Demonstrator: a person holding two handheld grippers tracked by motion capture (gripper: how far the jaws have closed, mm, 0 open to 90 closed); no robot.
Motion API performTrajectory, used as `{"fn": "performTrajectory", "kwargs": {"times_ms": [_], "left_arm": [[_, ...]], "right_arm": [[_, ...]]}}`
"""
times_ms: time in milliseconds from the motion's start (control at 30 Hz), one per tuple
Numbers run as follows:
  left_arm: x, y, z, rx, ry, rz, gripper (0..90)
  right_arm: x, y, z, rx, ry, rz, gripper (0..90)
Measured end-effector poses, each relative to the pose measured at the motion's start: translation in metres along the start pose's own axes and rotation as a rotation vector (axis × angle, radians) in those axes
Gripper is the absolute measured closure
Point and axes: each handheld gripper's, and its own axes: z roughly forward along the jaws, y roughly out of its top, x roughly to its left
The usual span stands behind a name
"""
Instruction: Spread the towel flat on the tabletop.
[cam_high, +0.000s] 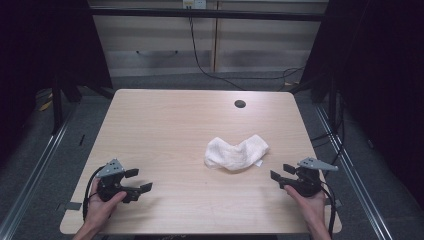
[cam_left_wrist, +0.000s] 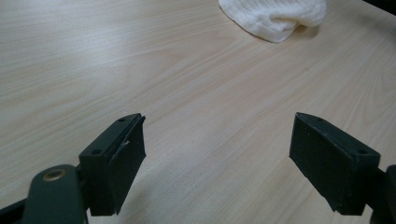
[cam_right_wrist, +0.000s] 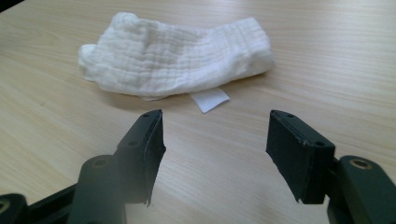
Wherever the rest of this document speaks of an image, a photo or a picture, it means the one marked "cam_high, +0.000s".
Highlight white towel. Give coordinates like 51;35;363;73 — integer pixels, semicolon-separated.
203;133;271;173

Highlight person's right hand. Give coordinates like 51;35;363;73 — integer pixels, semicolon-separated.
283;184;330;232

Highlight black horizontal frame bar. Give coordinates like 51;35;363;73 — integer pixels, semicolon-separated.
89;7;329;23

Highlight black metal stand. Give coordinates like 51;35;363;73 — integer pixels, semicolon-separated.
327;76;338;128
51;78;65;136

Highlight long black floor cable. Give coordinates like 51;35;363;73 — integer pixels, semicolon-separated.
187;8;306;92

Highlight plain white cabinet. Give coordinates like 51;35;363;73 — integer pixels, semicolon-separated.
214;0;330;74

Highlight white cabinet with handle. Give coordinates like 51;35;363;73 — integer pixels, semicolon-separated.
87;0;218;78

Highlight metal floor rail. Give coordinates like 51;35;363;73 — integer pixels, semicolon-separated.
0;99;80;240
313;103;395;240

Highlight black cables beside table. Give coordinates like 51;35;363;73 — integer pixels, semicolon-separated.
309;89;346;178

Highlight person's left hand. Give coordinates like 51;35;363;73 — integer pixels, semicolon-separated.
83;178;128;232

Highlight white wall socket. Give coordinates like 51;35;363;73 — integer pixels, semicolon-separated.
181;0;208;10

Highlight dark curtain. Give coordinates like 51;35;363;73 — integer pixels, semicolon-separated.
0;0;113;166
299;0;424;209

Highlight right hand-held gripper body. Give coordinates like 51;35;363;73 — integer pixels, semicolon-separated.
283;157;339;198

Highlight yellow floor object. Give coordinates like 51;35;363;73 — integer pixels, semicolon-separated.
37;93;54;113

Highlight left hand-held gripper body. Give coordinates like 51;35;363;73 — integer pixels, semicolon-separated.
95;158;129;203

